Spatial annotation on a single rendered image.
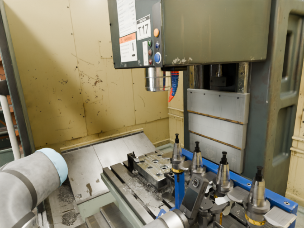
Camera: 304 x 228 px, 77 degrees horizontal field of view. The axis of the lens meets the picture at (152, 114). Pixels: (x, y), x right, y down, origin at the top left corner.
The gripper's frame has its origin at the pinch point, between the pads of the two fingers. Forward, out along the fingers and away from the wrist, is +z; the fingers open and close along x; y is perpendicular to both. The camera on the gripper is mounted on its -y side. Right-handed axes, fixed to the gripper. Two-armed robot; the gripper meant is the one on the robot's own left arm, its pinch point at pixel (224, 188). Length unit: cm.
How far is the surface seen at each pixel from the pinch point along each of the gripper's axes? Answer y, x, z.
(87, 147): 37, -150, -10
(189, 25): -53, -20, 4
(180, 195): 20.7, -25.9, 3.2
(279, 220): -2.1, 17.1, -2.1
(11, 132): -10, -89, -59
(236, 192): -1.9, 4.9, -1.1
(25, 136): -7, -83, -54
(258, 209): -2.8, 12.8, -3.5
